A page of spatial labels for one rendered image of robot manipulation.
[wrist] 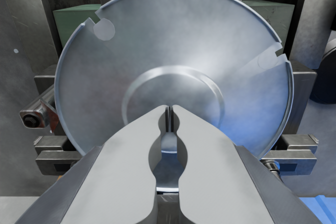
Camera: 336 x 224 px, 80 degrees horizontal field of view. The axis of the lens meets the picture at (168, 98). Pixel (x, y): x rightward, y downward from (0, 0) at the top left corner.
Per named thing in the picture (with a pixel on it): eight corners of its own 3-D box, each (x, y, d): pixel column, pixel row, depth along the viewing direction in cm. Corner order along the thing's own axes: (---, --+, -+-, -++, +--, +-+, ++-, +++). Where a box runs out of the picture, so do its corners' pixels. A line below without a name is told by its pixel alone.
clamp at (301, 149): (219, 134, 37) (234, 182, 28) (312, 134, 37) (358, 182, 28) (216, 158, 40) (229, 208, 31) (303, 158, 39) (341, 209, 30)
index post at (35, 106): (53, 81, 33) (12, 114, 24) (72, 81, 32) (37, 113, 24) (58, 96, 34) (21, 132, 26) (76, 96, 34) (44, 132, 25)
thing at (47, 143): (38, 135, 38) (-3, 181, 29) (127, 135, 38) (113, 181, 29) (48, 158, 41) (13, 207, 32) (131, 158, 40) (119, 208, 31)
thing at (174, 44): (220, -96, 16) (222, -100, 16) (319, 136, 28) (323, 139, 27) (6, 88, 24) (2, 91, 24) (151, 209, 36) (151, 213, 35)
